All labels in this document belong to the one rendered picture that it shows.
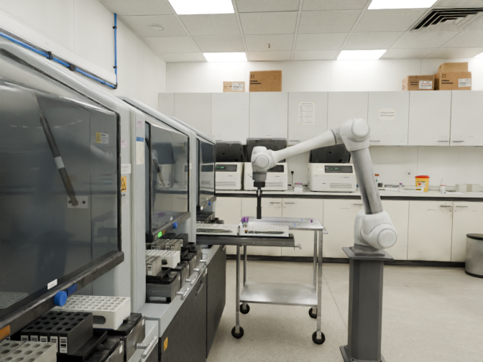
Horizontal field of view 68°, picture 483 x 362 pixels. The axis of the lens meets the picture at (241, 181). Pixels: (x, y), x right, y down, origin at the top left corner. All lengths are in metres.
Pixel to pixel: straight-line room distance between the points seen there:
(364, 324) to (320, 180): 2.42
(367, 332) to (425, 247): 2.61
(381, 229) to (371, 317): 0.63
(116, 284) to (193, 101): 3.99
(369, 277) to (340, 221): 2.29
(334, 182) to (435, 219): 1.29
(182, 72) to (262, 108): 1.35
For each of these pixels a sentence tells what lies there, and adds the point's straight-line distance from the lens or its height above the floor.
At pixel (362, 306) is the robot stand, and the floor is 0.38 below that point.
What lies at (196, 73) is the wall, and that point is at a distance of 5.40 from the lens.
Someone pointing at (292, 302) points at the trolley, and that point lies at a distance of 2.69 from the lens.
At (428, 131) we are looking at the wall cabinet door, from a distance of 5.19.
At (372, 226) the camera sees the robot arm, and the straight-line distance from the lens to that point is 2.13.
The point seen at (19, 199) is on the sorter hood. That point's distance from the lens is 0.75.
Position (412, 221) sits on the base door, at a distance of 4.86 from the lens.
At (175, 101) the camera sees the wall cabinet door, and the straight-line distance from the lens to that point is 5.04.
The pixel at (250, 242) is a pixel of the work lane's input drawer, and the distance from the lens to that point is 2.20.
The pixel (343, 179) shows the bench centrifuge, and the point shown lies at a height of 1.06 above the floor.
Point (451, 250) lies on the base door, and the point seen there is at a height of 0.22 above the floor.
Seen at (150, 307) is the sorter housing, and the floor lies 0.73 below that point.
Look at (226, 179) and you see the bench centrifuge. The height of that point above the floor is 1.05.
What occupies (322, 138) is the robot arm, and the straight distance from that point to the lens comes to 2.23.
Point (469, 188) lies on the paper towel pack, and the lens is 5.59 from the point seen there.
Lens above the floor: 1.26
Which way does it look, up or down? 3 degrees down
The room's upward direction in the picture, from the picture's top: 1 degrees clockwise
